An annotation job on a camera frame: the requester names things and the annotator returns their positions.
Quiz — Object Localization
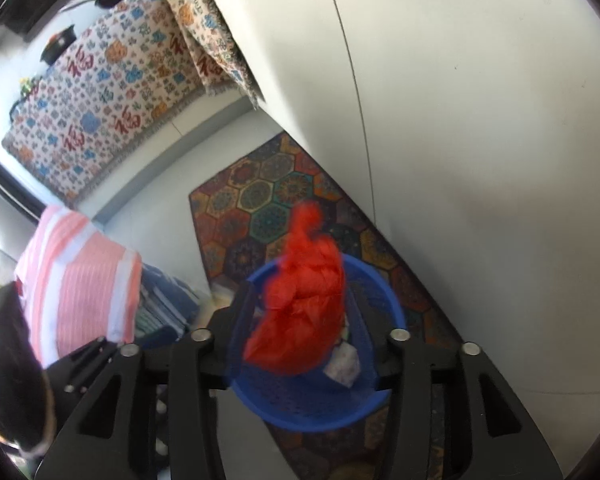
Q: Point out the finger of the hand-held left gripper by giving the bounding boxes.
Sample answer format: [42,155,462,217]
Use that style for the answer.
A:
[42,337,123,402]

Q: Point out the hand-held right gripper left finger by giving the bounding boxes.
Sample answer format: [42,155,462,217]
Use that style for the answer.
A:
[35,280,261,480]

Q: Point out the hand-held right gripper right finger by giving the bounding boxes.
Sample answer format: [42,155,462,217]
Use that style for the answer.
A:
[347,285,566,480]

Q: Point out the red plastic bag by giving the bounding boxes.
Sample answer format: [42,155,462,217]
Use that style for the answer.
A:
[242,201,346,377]

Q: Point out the blue mesh basket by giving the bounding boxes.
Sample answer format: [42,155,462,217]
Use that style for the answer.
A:
[228,254,407,433]

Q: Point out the blue cloth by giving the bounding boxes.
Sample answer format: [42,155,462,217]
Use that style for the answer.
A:
[135,262,202,349]

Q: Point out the pink striped tablecloth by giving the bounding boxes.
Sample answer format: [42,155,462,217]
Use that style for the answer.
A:
[14,205,143,367]

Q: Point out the hexagon patterned rug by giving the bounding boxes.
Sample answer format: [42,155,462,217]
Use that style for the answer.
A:
[189,132,465,480]

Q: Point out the cream base cabinet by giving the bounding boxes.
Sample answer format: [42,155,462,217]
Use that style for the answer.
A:
[192,0,600,413]

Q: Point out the large printed cloth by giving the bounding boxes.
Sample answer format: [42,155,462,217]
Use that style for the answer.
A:
[2,0,207,208]

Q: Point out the condiment rack with bottles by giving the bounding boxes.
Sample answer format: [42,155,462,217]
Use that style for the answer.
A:
[10,75,42,117]

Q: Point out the small printed cloth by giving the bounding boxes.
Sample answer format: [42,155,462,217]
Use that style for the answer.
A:
[160,0,264,109]

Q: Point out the black clay pot orange lid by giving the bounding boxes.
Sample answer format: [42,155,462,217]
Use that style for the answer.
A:
[40,25,79,66]

